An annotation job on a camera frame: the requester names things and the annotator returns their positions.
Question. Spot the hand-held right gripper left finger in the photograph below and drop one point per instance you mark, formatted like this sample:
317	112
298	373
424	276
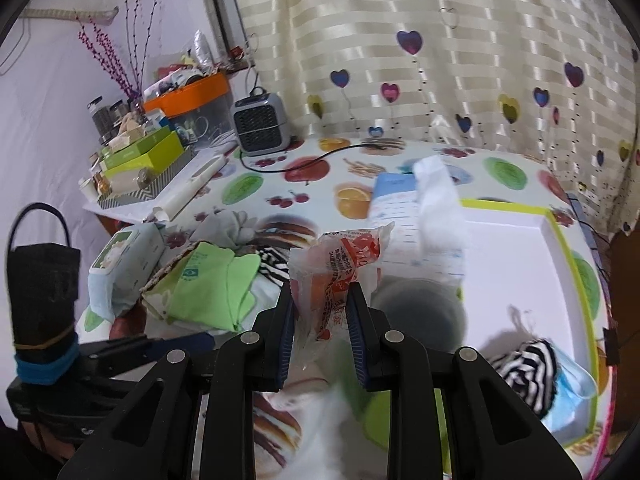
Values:
286	332

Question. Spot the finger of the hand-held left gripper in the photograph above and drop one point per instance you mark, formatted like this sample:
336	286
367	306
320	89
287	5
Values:
150	347

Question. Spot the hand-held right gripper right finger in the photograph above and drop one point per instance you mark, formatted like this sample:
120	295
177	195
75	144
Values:
357	337

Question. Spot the black and white striped sock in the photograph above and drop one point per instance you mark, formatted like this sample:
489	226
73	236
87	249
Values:
525	375
270	265

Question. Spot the orange and white plastic packet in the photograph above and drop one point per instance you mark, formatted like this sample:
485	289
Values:
330	270

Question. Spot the green cloth with logo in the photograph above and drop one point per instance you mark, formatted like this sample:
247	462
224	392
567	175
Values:
220	290

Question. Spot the white tray with green rim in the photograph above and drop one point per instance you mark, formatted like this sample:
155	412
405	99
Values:
505	270

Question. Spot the wet wipes pack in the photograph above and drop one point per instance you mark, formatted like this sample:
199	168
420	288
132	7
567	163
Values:
130	260

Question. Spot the grey and white sock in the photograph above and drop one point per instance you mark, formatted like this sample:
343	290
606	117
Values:
232	227

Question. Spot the blue and white tissue pack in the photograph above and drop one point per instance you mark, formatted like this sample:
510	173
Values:
400	210

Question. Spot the fruit print tablecloth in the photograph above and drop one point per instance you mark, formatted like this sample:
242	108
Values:
310	195

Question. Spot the grey chevron patterned box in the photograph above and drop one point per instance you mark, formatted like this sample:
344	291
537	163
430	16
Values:
150	187

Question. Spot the long white paper package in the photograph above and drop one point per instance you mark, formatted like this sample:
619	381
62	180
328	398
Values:
195	180

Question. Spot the green cardboard box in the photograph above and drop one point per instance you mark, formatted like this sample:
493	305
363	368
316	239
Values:
150	157

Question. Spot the glass jar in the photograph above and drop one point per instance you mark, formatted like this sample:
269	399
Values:
100	119
118	110

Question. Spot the small grey desk heater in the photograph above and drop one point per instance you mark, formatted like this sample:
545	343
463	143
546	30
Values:
260	122

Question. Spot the purple flower branches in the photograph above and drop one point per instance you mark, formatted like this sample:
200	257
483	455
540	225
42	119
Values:
112	60

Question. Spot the clear container with orange rim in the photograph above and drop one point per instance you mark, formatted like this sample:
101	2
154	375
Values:
200	91

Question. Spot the pile of assorted small packets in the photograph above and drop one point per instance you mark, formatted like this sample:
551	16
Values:
185	67

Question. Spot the brown wooden wardrobe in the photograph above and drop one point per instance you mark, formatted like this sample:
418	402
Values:
627	280

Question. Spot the cream striped heart curtain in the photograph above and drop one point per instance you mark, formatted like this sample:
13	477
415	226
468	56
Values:
475	60

